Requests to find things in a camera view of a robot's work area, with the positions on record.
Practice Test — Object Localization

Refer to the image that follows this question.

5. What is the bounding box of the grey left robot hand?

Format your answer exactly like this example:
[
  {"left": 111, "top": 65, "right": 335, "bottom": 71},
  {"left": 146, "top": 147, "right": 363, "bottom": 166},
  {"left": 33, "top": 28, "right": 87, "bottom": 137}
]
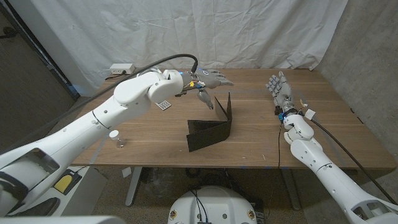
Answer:
[{"left": 182, "top": 68, "right": 234, "bottom": 110}]

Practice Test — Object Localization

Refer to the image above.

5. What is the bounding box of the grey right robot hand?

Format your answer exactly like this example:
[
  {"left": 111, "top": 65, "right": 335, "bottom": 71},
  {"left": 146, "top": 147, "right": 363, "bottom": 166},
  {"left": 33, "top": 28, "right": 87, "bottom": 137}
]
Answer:
[{"left": 266, "top": 70, "right": 296, "bottom": 116}]

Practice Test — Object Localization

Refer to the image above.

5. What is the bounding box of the white calculator with grey keys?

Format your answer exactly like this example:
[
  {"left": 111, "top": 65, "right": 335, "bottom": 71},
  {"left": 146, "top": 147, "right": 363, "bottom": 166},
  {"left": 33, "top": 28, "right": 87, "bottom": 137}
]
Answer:
[{"left": 155, "top": 100, "right": 172, "bottom": 111}]

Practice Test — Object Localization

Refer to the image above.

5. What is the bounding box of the glass cup with white lid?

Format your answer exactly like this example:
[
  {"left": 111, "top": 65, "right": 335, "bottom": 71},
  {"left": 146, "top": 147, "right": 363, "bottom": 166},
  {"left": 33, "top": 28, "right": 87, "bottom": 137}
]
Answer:
[{"left": 108, "top": 129, "right": 126, "bottom": 149}]

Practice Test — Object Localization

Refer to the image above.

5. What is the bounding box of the white backdrop cloth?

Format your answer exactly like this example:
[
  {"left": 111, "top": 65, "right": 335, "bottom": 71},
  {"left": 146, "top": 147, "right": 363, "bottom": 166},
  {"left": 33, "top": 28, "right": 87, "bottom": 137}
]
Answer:
[{"left": 29, "top": 0, "right": 349, "bottom": 97}]

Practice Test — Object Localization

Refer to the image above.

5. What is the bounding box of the white power strip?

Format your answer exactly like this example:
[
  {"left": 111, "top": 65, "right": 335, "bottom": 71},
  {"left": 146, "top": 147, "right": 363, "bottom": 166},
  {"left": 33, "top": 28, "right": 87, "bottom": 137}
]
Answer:
[{"left": 109, "top": 63, "right": 136, "bottom": 75}]

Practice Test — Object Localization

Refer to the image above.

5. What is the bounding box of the grey table leg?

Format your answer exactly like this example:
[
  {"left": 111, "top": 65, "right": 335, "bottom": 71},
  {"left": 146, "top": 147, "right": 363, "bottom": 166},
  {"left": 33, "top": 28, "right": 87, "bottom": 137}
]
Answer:
[
  {"left": 281, "top": 167, "right": 301, "bottom": 211},
  {"left": 125, "top": 167, "right": 143, "bottom": 207}
]

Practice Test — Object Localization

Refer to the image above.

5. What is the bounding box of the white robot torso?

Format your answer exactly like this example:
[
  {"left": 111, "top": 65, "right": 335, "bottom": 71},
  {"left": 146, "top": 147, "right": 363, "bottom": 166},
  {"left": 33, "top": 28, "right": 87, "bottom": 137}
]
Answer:
[{"left": 167, "top": 185, "right": 258, "bottom": 224}]

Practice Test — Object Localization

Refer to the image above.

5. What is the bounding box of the white floor platform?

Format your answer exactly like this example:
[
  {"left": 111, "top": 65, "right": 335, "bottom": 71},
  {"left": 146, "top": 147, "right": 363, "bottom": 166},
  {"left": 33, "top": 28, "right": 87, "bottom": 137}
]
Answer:
[{"left": 23, "top": 166, "right": 108, "bottom": 217}]

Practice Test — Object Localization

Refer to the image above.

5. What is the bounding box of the yellow and black foot pedal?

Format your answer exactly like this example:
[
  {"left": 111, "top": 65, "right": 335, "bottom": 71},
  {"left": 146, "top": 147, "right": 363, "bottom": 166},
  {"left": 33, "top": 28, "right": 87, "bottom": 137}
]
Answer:
[{"left": 53, "top": 167, "right": 83, "bottom": 196}]

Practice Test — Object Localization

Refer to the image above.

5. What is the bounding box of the perforated partition panel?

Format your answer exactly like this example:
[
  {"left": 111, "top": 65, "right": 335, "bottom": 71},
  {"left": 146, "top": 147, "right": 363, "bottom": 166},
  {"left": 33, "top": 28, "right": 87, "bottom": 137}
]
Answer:
[{"left": 0, "top": 12, "right": 77, "bottom": 153}]

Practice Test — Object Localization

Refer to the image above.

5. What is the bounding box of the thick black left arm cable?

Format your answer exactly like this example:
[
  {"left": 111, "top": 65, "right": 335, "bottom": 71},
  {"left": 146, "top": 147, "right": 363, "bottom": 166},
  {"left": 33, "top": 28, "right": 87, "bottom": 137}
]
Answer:
[{"left": 0, "top": 54, "right": 199, "bottom": 153}]

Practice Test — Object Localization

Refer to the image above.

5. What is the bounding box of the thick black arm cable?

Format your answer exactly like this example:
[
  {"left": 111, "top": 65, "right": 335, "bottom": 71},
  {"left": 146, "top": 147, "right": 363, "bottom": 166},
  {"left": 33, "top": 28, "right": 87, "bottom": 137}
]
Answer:
[
  {"left": 0, "top": 54, "right": 199, "bottom": 153},
  {"left": 310, "top": 118, "right": 398, "bottom": 205}
]

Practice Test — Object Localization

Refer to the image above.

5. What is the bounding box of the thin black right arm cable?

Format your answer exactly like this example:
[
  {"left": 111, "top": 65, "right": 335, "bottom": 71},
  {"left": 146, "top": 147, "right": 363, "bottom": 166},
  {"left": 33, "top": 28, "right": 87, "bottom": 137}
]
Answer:
[{"left": 276, "top": 123, "right": 282, "bottom": 169}]

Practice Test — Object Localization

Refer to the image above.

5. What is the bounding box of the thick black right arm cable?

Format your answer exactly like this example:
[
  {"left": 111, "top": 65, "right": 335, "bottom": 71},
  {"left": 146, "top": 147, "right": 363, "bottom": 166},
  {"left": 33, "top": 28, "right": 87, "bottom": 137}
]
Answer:
[{"left": 310, "top": 118, "right": 398, "bottom": 205}]

